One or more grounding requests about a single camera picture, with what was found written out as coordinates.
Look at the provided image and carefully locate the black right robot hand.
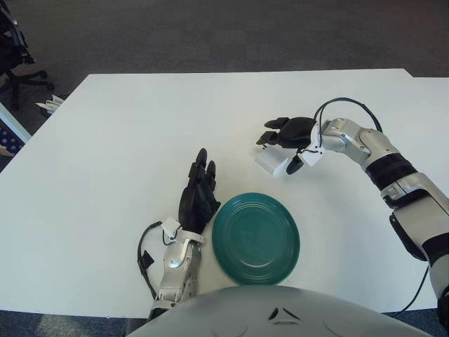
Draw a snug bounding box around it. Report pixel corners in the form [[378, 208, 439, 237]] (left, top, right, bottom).
[[255, 117, 319, 176]]

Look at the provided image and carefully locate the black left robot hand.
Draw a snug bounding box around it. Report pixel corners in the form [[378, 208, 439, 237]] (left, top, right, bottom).
[[177, 147, 222, 235]]

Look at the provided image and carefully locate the white charger block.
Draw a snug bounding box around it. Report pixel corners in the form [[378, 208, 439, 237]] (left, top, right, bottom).
[[253, 145, 292, 179]]

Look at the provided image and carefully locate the dark green ribbed plate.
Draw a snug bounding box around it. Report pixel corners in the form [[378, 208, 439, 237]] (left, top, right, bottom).
[[211, 192, 301, 286]]

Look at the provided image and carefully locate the grey robot torso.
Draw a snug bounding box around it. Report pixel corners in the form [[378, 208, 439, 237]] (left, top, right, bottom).
[[126, 284, 436, 337]]

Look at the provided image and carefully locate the white folded paper scrap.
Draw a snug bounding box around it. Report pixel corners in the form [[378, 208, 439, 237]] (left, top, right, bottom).
[[36, 94, 65, 113]]

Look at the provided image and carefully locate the white framed dotted board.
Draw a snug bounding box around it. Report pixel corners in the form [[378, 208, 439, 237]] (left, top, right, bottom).
[[0, 103, 31, 157]]

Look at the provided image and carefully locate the black office chair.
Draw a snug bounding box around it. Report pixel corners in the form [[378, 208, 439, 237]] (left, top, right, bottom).
[[0, 0, 55, 110]]

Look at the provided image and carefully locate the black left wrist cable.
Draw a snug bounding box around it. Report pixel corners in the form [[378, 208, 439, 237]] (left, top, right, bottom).
[[137, 221, 166, 299]]

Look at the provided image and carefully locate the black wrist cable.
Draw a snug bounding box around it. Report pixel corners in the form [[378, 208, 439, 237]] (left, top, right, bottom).
[[137, 221, 166, 299], [314, 98, 383, 134]]

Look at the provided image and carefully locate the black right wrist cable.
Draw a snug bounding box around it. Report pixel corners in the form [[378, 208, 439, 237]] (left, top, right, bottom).
[[314, 98, 383, 134]]

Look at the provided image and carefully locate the thin black hanging cable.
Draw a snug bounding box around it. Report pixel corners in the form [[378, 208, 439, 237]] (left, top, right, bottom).
[[389, 265, 431, 319]]

